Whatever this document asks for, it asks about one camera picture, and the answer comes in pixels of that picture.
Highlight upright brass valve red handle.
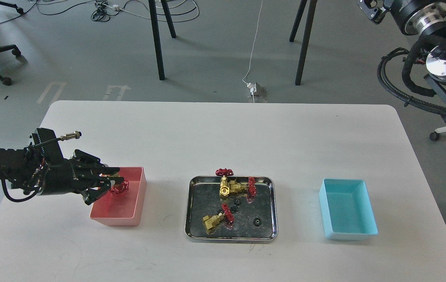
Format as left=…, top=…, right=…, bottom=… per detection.
left=215, top=168, right=234, bottom=198

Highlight black floor cables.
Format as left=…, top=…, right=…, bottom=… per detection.
left=0, top=0, right=200, bottom=28

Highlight blue plastic box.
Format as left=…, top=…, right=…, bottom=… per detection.
left=319, top=178, right=379, bottom=240

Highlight black stand leg right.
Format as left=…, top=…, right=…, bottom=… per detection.
left=289, top=0, right=317, bottom=86

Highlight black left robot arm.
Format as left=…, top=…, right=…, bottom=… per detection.
left=0, top=128, right=128, bottom=205

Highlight pink plastic box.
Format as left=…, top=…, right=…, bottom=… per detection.
left=90, top=167, right=147, bottom=226

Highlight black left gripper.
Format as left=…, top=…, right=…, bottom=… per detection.
left=43, top=150, right=125, bottom=205

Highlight metal tray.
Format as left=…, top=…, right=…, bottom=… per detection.
left=184, top=175, right=278, bottom=244

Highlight brass valve red handle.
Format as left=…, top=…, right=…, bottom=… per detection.
left=229, top=177, right=257, bottom=197
left=110, top=178, right=129, bottom=196
left=215, top=168, right=234, bottom=198
left=203, top=204, right=234, bottom=234

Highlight white power adapter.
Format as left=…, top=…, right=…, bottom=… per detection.
left=246, top=82, right=267, bottom=98

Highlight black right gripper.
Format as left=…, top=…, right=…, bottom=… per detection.
left=357, top=0, right=446, bottom=36

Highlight white cable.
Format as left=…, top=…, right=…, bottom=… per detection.
left=242, top=0, right=265, bottom=103

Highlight small black gear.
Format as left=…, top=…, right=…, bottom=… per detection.
left=253, top=218, right=262, bottom=227
left=234, top=198, right=242, bottom=206

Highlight black gear centre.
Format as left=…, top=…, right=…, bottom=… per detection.
left=229, top=205, right=239, bottom=214

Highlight small black gear top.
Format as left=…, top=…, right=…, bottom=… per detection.
left=234, top=198, right=242, bottom=206

